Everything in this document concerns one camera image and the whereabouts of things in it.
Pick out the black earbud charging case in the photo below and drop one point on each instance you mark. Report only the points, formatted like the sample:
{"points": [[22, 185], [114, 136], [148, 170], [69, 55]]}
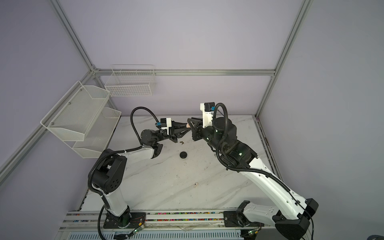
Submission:
{"points": [[183, 155]]}

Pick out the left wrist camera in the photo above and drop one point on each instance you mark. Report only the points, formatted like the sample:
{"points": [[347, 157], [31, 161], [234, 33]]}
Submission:
{"points": [[165, 125]]}

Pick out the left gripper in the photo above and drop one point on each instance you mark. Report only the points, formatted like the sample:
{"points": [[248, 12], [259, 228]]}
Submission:
{"points": [[177, 130]]}

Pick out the white wire basket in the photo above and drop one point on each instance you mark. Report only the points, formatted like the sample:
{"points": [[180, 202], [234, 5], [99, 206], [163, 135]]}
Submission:
{"points": [[131, 81]]}

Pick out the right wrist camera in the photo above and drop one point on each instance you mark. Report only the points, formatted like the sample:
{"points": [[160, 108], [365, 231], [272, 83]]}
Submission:
{"points": [[207, 113]]}

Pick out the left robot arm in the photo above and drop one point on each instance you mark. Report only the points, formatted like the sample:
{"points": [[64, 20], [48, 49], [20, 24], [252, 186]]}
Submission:
{"points": [[107, 174]]}

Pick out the upper white mesh shelf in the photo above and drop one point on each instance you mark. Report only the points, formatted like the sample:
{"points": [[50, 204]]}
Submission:
{"points": [[72, 118]]}

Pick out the lower white mesh shelf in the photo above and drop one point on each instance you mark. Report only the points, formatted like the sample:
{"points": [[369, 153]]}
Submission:
{"points": [[100, 134]]}

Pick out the white mesh shelf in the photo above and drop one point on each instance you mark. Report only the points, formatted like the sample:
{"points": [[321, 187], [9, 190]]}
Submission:
{"points": [[72, 118], [100, 134]]}

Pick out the aluminium frame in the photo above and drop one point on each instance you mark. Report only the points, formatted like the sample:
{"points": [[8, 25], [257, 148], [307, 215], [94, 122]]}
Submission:
{"points": [[8, 168]]}

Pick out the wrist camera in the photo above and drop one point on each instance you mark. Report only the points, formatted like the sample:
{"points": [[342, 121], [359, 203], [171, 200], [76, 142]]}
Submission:
{"points": [[165, 125], [207, 113]]}

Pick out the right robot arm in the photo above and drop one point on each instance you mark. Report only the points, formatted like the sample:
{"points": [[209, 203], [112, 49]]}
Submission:
{"points": [[291, 214]]}

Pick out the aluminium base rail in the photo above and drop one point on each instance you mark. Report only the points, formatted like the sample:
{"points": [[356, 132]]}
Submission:
{"points": [[165, 225]]}

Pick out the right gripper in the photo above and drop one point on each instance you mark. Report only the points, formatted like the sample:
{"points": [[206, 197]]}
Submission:
{"points": [[196, 126]]}

